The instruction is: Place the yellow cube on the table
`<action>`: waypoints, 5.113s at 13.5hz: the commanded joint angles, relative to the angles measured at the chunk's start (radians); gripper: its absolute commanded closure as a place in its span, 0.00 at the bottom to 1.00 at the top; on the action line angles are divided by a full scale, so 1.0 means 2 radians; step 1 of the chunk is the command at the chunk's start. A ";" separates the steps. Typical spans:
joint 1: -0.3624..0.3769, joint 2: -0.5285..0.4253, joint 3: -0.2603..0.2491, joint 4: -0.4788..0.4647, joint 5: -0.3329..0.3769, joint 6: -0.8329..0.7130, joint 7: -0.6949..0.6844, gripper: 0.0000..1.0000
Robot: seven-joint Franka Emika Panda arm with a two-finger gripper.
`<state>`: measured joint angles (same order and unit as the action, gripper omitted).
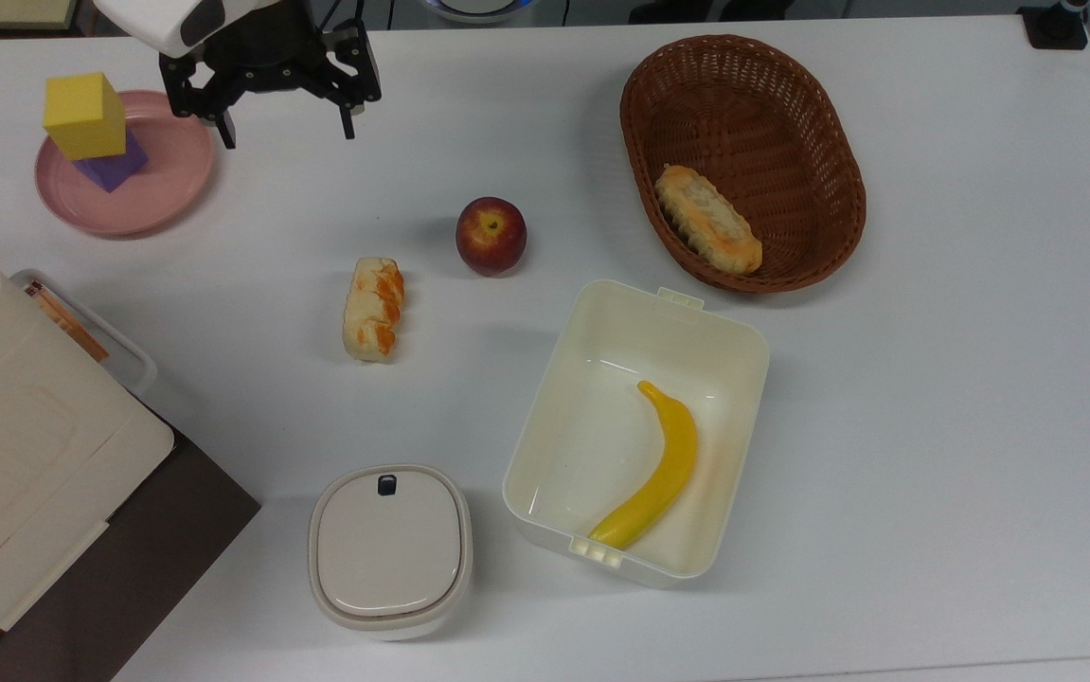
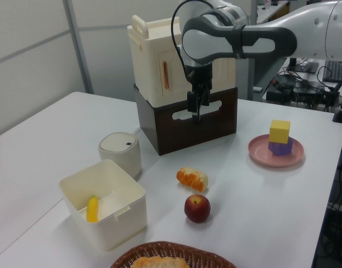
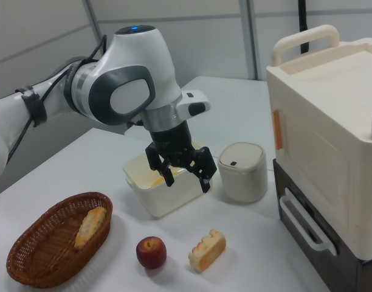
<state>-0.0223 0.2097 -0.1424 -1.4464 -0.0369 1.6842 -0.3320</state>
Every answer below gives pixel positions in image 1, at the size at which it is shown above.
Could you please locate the clear plastic box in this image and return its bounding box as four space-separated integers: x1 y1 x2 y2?
9 268 158 397

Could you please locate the yellow cube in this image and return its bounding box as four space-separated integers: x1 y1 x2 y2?
43 72 128 161

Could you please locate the pink plate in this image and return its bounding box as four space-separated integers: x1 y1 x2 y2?
34 90 217 238

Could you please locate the white round lidded container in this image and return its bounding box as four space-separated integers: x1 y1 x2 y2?
307 463 474 642

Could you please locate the dark brown board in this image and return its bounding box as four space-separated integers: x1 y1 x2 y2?
0 407 262 682

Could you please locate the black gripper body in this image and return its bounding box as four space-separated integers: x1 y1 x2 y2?
158 0 384 125

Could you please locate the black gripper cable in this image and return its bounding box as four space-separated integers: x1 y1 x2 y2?
315 0 397 33

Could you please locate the cream plastic open container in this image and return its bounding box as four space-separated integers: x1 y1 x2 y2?
502 278 772 590

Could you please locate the shrimp sushi toy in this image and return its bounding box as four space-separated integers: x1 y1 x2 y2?
342 256 406 364

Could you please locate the brown wicker basket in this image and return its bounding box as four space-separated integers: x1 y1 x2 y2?
619 34 868 295

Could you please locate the white blue round device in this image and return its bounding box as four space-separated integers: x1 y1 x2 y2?
421 0 536 26

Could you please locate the white appliance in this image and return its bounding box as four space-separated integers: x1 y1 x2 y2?
0 224 176 681

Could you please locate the toasted bread toy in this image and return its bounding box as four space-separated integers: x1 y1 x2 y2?
653 164 764 277

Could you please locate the purple cube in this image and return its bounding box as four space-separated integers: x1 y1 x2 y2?
71 129 150 194

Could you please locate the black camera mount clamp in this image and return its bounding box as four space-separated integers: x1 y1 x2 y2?
1017 0 1090 51

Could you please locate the red apple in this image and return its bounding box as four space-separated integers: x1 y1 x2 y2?
455 196 528 278

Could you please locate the yellow banana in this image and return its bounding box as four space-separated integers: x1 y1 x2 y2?
587 380 700 551

